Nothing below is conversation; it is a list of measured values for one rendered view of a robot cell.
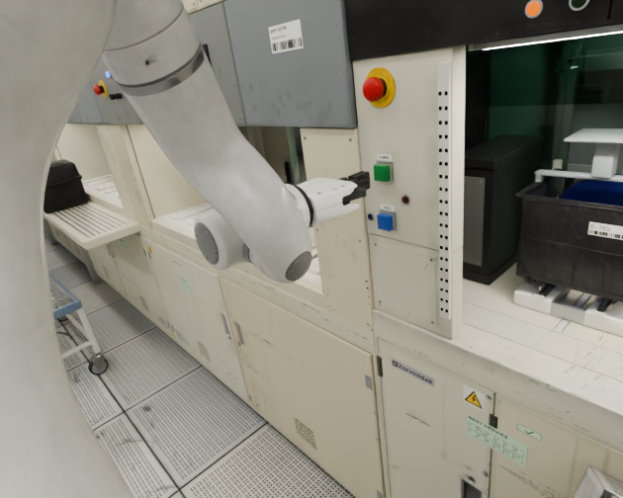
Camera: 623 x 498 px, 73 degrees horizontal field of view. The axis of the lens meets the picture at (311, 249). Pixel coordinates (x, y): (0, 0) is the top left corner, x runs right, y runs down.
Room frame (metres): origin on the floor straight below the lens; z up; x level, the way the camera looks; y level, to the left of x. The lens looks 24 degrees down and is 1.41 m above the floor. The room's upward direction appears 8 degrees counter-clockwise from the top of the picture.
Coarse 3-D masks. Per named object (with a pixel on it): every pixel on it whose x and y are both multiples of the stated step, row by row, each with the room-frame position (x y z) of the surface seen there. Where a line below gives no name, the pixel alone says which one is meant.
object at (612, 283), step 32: (608, 128) 0.79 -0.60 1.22; (608, 160) 0.73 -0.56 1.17; (544, 192) 0.83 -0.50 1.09; (544, 224) 0.73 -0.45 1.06; (576, 224) 0.69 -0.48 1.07; (608, 224) 0.65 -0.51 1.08; (544, 256) 0.72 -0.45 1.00; (576, 256) 0.68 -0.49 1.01; (608, 256) 0.64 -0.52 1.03; (544, 288) 0.74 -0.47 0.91; (576, 288) 0.68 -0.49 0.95; (608, 288) 0.64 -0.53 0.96
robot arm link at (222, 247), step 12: (204, 216) 0.53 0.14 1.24; (216, 216) 0.53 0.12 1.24; (204, 228) 0.53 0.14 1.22; (216, 228) 0.51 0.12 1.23; (228, 228) 0.52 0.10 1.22; (204, 240) 0.54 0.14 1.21; (216, 240) 0.51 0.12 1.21; (228, 240) 0.51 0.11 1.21; (240, 240) 0.52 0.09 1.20; (204, 252) 0.54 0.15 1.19; (216, 252) 0.52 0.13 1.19; (228, 252) 0.51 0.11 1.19; (240, 252) 0.52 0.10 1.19; (216, 264) 0.53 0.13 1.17; (228, 264) 0.51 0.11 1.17; (252, 264) 0.53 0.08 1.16
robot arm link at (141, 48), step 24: (120, 0) 0.38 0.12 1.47; (144, 0) 0.39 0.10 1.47; (168, 0) 0.41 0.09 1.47; (120, 24) 0.39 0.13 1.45; (144, 24) 0.39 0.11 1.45; (168, 24) 0.41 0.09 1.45; (192, 24) 0.45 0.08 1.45; (120, 48) 0.40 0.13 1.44; (144, 48) 0.40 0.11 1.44; (168, 48) 0.41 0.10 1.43; (192, 48) 0.43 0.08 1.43; (120, 72) 0.41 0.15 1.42; (144, 72) 0.41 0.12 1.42; (168, 72) 0.41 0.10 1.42
